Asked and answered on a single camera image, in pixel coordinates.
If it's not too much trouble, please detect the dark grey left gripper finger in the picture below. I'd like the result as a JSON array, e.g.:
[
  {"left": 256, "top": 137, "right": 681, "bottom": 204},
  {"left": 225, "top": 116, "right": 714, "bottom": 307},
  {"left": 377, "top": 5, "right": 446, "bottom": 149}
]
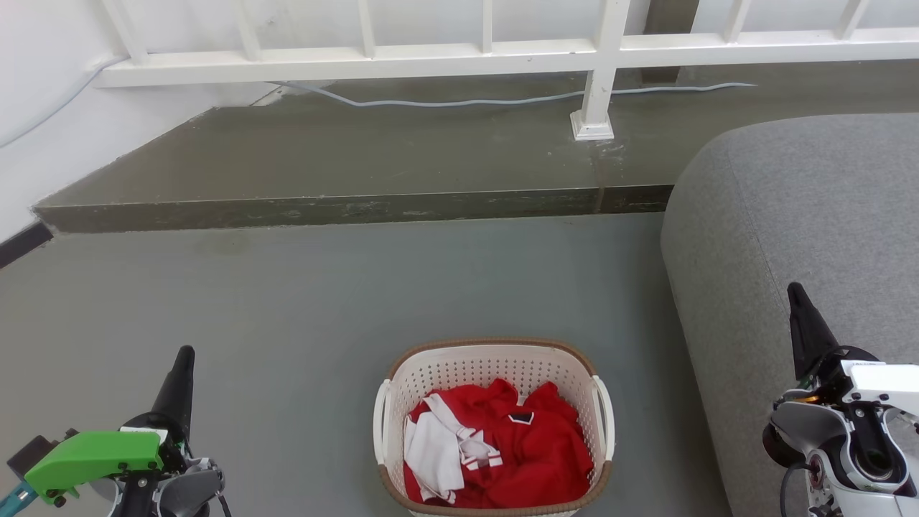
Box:
[{"left": 126, "top": 345, "right": 197, "bottom": 440}]

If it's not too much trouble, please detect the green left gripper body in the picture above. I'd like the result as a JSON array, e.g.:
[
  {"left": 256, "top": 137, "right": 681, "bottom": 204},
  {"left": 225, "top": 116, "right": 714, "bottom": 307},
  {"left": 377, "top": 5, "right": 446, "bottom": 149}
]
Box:
[{"left": 0, "top": 427, "right": 194, "bottom": 517}]

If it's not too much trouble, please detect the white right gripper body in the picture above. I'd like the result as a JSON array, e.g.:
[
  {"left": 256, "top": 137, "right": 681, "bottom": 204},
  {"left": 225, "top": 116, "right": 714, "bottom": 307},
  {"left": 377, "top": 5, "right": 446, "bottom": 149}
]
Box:
[{"left": 779, "top": 346, "right": 919, "bottom": 414}]

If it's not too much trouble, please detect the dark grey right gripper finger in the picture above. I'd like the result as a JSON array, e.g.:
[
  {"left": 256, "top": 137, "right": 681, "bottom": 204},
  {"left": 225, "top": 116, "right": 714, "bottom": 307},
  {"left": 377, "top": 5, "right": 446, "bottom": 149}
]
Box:
[{"left": 787, "top": 281, "right": 840, "bottom": 382}]

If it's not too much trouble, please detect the cream perforated laundry basket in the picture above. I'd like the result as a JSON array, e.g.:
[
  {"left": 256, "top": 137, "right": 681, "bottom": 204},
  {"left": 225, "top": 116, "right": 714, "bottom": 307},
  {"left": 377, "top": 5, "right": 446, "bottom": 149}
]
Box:
[{"left": 373, "top": 337, "right": 616, "bottom": 517}]

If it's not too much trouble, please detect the grey fabric sofa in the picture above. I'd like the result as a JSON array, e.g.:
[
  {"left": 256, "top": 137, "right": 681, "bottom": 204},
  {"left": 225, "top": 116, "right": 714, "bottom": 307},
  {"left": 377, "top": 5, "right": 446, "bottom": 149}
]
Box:
[{"left": 661, "top": 113, "right": 919, "bottom": 517}]

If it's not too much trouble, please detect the black baseboard strip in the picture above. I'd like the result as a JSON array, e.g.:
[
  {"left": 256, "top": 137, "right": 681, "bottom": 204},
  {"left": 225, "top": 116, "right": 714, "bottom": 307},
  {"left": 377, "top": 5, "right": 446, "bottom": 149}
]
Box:
[{"left": 0, "top": 221, "right": 55, "bottom": 269}]

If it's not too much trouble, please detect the red and white jersey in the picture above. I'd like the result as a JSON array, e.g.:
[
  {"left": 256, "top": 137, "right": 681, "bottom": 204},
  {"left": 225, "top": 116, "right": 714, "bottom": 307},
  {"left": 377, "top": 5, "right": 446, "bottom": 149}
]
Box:
[{"left": 402, "top": 378, "right": 595, "bottom": 509}]

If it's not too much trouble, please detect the dark pillar behind railing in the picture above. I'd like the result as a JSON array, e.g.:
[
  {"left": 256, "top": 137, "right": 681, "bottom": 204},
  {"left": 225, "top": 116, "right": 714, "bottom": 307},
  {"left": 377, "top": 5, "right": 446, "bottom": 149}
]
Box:
[{"left": 641, "top": 0, "right": 700, "bottom": 83}]

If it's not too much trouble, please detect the white metal railing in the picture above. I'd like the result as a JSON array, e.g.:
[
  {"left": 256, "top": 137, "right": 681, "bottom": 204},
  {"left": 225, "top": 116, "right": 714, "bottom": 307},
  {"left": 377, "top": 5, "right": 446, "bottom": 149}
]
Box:
[{"left": 93, "top": 0, "right": 919, "bottom": 141}]

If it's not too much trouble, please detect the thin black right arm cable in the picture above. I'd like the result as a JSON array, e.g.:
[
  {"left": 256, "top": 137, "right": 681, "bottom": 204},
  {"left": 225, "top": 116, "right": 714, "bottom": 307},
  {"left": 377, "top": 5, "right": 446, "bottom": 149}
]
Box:
[{"left": 780, "top": 462, "right": 816, "bottom": 517}]

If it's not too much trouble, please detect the light grey cable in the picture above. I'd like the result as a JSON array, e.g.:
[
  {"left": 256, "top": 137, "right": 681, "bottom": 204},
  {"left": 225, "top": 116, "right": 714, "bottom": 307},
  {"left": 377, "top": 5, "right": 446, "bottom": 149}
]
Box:
[{"left": 0, "top": 56, "right": 759, "bottom": 149}]

